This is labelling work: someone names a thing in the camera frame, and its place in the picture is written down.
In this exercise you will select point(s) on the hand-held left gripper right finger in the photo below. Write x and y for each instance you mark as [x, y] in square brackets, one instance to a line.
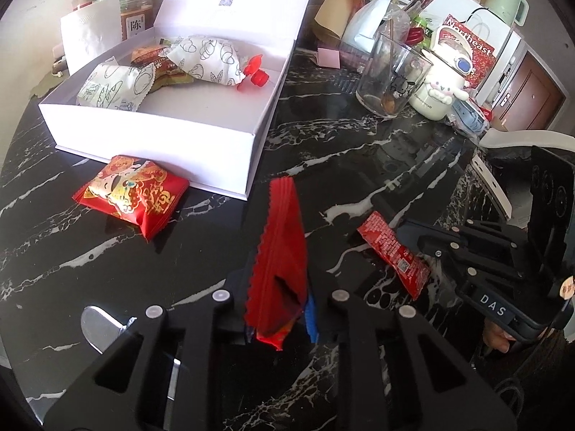
[311, 321]

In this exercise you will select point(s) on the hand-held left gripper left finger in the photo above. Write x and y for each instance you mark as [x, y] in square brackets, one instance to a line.
[233, 305]

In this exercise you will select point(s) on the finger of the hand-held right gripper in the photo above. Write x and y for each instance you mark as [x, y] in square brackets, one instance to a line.
[449, 251]
[426, 231]

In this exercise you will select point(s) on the small red sachet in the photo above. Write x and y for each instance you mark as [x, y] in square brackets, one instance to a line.
[391, 247]

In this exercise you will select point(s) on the plain red snack packet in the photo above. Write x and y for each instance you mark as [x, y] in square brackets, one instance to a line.
[278, 242]

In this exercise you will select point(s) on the red festive cartoon snack packet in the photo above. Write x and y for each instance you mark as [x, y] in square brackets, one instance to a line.
[130, 193]

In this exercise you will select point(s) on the white gift box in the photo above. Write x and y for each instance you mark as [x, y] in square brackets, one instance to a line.
[202, 143]

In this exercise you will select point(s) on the white printed bread packet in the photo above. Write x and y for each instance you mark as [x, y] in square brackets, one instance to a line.
[112, 85]
[206, 58]

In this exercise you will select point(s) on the person's right hand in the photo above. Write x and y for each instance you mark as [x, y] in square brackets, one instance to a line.
[498, 340]

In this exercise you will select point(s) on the cream white flat object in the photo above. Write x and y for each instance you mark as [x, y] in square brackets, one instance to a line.
[492, 188]

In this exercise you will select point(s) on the white chair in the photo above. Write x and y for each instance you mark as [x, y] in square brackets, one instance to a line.
[525, 137]

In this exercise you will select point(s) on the clear bag blue contents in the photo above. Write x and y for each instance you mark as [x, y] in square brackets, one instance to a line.
[467, 116]

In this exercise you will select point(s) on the brown wooden door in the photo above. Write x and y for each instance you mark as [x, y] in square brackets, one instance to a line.
[534, 94]

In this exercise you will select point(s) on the white cartoon water bottle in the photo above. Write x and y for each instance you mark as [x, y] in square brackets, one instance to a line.
[431, 98]

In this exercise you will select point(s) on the silver metal utensil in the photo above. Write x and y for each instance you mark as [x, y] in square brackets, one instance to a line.
[96, 327]

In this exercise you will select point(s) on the glass mug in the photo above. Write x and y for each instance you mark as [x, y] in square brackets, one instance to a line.
[386, 85]

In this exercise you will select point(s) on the white cabinet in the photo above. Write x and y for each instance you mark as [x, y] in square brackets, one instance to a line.
[510, 58]

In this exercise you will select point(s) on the red barbecue bag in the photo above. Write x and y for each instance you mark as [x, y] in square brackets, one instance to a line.
[478, 49]

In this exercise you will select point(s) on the clear plastic tray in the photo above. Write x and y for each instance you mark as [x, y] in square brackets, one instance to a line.
[355, 56]

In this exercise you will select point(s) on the small red item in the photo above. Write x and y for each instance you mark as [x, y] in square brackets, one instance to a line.
[415, 36]

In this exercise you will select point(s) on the pink folded paper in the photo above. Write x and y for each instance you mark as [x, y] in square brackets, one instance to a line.
[331, 57]

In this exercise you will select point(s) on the brown stirring stick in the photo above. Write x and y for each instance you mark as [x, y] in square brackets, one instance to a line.
[391, 31]

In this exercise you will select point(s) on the green white packet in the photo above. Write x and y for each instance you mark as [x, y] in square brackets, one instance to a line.
[422, 20]

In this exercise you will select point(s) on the mint green kettle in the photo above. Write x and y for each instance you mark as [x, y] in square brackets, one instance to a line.
[507, 0]

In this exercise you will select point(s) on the white pouch bag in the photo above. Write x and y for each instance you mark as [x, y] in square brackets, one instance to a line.
[368, 18]

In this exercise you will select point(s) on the crumpled clear plastic bag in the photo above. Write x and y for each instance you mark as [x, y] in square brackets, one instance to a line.
[400, 11]

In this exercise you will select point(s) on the white shopping bag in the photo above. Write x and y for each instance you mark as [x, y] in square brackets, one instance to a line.
[458, 4]

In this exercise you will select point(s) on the green snack packet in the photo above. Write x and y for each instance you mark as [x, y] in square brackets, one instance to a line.
[173, 78]

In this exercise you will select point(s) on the kraft paper bag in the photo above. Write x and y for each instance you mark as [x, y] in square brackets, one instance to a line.
[332, 9]

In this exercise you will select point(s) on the brown snack packet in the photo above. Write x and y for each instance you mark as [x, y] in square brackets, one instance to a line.
[146, 54]

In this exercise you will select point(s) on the olive green leaf coaster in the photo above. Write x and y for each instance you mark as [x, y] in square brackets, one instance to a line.
[45, 87]

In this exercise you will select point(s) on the orange peel jar white label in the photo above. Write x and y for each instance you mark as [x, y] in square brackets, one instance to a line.
[134, 22]

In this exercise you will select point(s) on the white toilet paper roll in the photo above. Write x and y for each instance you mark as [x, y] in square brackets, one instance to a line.
[87, 36]

